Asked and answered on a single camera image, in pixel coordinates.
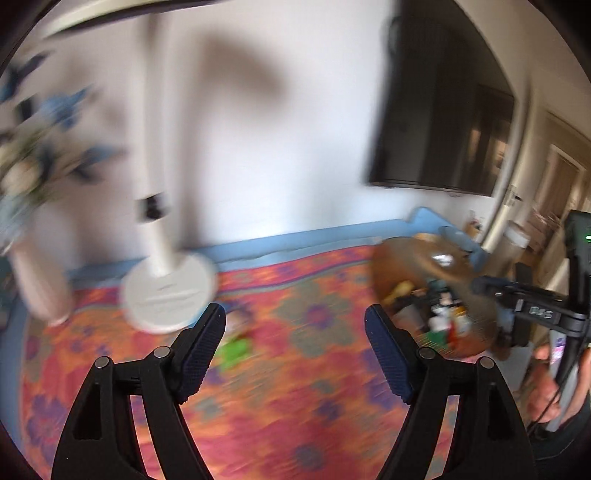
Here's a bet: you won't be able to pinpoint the black wall television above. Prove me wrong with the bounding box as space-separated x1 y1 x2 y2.
368 0 515 198

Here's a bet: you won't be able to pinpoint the white desk lamp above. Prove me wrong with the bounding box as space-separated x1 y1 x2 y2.
41 0 232 334

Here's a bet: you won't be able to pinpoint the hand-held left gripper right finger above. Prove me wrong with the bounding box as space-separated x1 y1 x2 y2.
365 304 539 480

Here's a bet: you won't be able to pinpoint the white cylindrical bin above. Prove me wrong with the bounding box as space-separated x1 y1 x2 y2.
485 220 532 278

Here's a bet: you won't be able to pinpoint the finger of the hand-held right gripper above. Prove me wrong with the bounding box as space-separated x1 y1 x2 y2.
471 275 525 303

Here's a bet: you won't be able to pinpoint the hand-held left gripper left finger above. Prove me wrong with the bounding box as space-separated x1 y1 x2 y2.
51 302 227 480

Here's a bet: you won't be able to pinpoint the blue artificial flowers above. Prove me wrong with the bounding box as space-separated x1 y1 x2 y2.
0 51 127 254

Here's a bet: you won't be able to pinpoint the bright green plastic toy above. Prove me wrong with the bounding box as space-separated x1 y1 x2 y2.
216 336 256 371

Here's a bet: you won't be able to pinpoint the white ribbed vase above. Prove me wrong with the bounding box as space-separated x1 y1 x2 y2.
9 240 75 326

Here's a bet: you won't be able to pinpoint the person's right hand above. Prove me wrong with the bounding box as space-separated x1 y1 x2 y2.
526 344 591 425

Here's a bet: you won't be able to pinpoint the brown woven basket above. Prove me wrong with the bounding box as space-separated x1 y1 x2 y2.
372 234 503 360

